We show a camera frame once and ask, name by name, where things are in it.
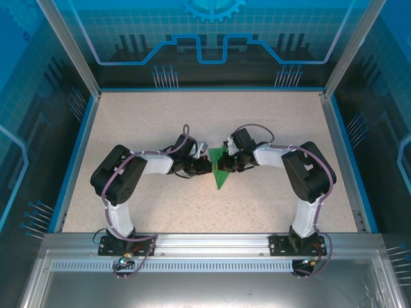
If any green cloth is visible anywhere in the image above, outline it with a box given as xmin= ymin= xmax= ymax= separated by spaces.
xmin=207 ymin=143 xmax=232 ymax=191

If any aluminium front tray panel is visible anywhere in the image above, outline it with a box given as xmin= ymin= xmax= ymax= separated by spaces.
xmin=19 ymin=250 xmax=405 ymax=308

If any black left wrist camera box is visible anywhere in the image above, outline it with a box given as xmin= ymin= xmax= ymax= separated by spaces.
xmin=175 ymin=134 xmax=208 ymax=160

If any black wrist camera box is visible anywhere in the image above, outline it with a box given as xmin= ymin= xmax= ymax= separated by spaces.
xmin=175 ymin=134 xmax=208 ymax=160
xmin=223 ymin=128 xmax=256 ymax=151

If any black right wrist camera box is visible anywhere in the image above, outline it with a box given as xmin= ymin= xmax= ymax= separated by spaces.
xmin=223 ymin=128 xmax=256 ymax=151

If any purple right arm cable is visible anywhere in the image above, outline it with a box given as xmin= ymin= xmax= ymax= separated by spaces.
xmin=231 ymin=123 xmax=333 ymax=278

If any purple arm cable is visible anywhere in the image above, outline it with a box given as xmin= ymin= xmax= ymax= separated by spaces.
xmin=231 ymin=123 xmax=333 ymax=278
xmin=101 ymin=124 xmax=190 ymax=280

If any aluminium mounting rail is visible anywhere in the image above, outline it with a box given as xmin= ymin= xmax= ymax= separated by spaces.
xmin=43 ymin=233 xmax=383 ymax=256

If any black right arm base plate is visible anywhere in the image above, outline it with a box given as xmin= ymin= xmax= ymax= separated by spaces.
xmin=268 ymin=233 xmax=328 ymax=257

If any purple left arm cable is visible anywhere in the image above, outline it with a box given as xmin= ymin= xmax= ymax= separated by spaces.
xmin=101 ymin=124 xmax=190 ymax=280

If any slotted grey cable duct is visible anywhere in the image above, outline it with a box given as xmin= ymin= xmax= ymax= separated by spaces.
xmin=51 ymin=260 xmax=376 ymax=273

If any blue table border frame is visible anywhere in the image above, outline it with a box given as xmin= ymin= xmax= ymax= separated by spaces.
xmin=53 ymin=86 xmax=380 ymax=234

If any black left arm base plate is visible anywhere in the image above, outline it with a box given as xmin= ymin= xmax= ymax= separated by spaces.
xmin=98 ymin=234 xmax=158 ymax=257

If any aluminium frame post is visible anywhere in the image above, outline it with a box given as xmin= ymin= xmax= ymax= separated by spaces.
xmin=322 ymin=0 xmax=388 ymax=99
xmin=35 ymin=0 xmax=102 ymax=97

